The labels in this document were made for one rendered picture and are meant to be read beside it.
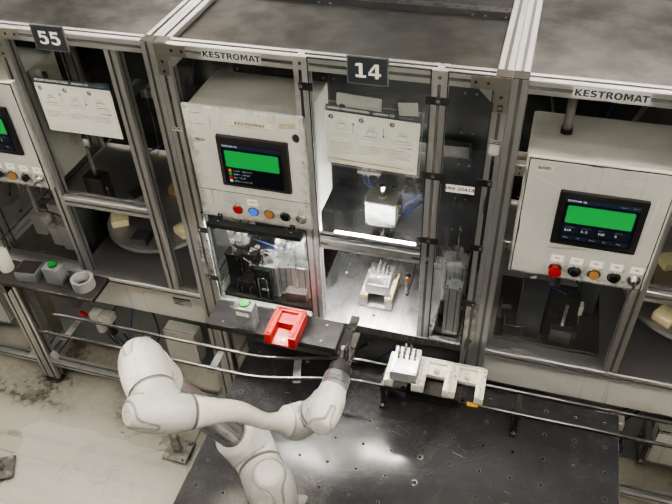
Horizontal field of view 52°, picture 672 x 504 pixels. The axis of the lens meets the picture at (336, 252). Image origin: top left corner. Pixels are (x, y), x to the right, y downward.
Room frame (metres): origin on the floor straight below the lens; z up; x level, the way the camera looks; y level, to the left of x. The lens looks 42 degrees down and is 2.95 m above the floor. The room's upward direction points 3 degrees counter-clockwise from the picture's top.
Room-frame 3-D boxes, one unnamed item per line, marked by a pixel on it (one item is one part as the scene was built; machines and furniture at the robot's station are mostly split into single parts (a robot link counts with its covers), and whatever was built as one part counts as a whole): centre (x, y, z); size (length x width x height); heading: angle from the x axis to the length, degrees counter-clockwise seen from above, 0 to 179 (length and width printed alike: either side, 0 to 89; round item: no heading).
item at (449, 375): (1.61, -0.35, 0.84); 0.36 x 0.14 x 0.10; 72
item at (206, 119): (2.06, 0.24, 1.60); 0.42 x 0.29 x 0.46; 72
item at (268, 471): (1.20, 0.25, 0.85); 0.18 x 0.16 x 0.22; 24
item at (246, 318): (1.88, 0.36, 0.97); 0.08 x 0.08 x 0.12; 72
